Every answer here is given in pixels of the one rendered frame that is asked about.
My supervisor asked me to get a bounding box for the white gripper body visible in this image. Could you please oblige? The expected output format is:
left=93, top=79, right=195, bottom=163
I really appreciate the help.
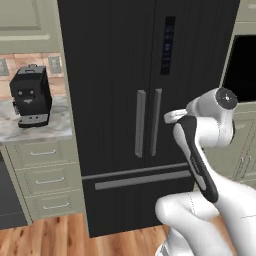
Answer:
left=163, top=108, right=189, bottom=125

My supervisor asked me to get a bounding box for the black fridge right door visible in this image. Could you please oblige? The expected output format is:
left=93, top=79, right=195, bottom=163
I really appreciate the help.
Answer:
left=144, top=0, right=241, bottom=169

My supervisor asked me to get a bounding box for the black fridge door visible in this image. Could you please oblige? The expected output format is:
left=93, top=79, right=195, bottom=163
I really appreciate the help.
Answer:
left=57, top=0, right=157, bottom=178
left=144, top=0, right=241, bottom=169

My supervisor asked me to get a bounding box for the black fridge left door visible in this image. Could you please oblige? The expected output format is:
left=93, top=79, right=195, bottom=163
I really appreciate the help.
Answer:
left=57, top=0, right=157, bottom=178

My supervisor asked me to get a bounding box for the black fridge freezer drawer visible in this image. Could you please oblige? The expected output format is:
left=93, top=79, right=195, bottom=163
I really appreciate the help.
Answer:
left=81, top=162, right=198, bottom=239

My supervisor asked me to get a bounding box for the sage green cupboard below oven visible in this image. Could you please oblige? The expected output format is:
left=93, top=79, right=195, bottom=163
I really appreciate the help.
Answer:
left=203, top=111, right=256, bottom=189

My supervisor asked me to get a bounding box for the black built-in oven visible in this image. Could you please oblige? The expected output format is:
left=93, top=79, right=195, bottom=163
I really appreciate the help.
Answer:
left=219, top=22, right=256, bottom=113

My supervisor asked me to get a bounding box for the sage green drawer front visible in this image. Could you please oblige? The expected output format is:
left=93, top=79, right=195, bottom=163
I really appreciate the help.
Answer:
left=24, top=189, right=86, bottom=222
left=15, top=163, right=83, bottom=197
left=13, top=139, right=78, bottom=168

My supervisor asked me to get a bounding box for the sage green cupboard above oven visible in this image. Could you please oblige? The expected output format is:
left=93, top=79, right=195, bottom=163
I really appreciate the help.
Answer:
left=234, top=0, right=256, bottom=24

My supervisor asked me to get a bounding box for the black coffee machine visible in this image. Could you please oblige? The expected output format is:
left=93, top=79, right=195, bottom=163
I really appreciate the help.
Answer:
left=9, top=63, right=54, bottom=129

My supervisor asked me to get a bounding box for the dark grey dishwasher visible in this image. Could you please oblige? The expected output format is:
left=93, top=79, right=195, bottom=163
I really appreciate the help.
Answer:
left=0, top=149, right=30, bottom=231

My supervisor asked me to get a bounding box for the grey right door handle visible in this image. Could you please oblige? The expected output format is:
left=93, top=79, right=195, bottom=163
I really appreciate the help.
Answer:
left=149, top=87, right=163, bottom=158

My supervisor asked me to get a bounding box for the grey door handle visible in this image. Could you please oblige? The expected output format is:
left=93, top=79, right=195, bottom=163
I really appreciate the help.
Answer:
left=149, top=87, right=163, bottom=158
left=134, top=89, right=147, bottom=159

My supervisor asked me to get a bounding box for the grey left door handle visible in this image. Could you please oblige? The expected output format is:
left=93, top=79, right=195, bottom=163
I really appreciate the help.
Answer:
left=134, top=89, right=147, bottom=159

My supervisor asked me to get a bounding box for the grey freezer drawer handle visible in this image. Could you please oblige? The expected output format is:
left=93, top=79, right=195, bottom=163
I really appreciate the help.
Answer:
left=94, top=169, right=193, bottom=192

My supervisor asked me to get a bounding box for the grey wall outlet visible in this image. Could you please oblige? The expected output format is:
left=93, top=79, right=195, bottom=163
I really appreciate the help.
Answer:
left=0, top=58, right=10, bottom=77
left=47, top=55, right=63, bottom=75

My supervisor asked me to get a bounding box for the silver drawer handle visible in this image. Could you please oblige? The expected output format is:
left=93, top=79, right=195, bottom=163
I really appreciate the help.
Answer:
left=30, top=149, right=57, bottom=157
left=35, top=177, right=66, bottom=186
left=42, top=201, right=71, bottom=211

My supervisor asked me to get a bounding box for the sage green wall cupboard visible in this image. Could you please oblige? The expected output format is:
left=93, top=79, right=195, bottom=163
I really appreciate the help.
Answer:
left=0, top=0, right=62, bottom=54

